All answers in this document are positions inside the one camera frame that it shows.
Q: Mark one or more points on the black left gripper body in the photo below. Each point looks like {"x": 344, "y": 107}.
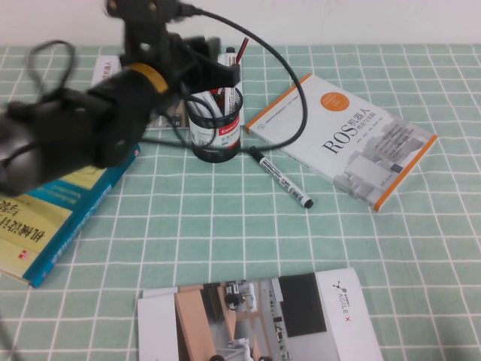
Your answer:
{"x": 146, "y": 37}

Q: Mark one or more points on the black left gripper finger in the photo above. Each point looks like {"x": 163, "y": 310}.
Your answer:
{"x": 221, "y": 73}
{"x": 203, "y": 44}

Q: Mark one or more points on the white marker with brown band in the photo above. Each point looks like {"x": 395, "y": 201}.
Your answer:
{"x": 230, "y": 97}

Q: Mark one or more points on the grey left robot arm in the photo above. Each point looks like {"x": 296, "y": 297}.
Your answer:
{"x": 75, "y": 128}

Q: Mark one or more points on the red pen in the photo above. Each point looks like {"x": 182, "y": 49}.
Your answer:
{"x": 217, "y": 97}

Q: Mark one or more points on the black mesh pen holder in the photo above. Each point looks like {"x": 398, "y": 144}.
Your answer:
{"x": 227, "y": 133}

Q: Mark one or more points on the white grey marker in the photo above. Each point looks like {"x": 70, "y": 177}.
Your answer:
{"x": 203, "y": 107}

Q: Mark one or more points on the AgileX brochure with Chinese title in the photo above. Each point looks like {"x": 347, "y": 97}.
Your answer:
{"x": 107, "y": 71}

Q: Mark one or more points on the white marker with barcode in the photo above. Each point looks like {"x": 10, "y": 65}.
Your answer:
{"x": 280, "y": 176}

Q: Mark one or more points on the white orange ROS book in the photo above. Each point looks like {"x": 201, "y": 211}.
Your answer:
{"x": 338, "y": 128}

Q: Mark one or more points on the yellow teal hardcover book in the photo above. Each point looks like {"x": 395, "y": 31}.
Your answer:
{"x": 45, "y": 210}

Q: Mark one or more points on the AgileX brochure with logo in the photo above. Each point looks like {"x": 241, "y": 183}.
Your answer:
{"x": 263, "y": 319}

